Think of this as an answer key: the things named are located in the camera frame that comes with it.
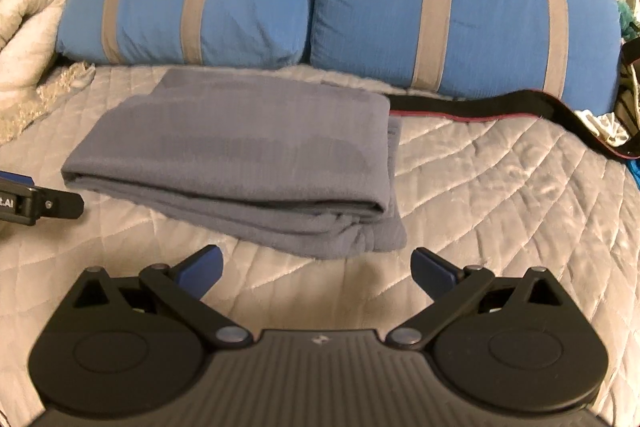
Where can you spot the blue grey-striped pillow right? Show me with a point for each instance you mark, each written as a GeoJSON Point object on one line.
{"type": "Point", "coordinates": [475, 48]}

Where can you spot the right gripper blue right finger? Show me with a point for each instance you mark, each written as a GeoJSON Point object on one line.
{"type": "Point", "coordinates": [455, 292]}

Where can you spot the teal knitted item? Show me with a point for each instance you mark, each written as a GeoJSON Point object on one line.
{"type": "Point", "coordinates": [629, 25]}

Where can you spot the grey-blue fleece sweatpants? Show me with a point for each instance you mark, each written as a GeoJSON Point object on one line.
{"type": "Point", "coordinates": [301, 167]}

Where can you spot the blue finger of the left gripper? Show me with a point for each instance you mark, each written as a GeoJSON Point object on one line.
{"type": "Point", "coordinates": [60, 204]}
{"type": "Point", "coordinates": [15, 179]}

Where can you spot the white crumpled cloth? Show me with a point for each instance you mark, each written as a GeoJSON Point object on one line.
{"type": "Point", "coordinates": [605, 127]}

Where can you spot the grey quilted bedspread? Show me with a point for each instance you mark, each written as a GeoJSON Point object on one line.
{"type": "Point", "coordinates": [506, 194]}

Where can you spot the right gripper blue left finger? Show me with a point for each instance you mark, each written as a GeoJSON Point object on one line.
{"type": "Point", "coordinates": [179, 290]}

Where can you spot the light grey padded comforter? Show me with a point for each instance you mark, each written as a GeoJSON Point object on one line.
{"type": "Point", "coordinates": [28, 37]}

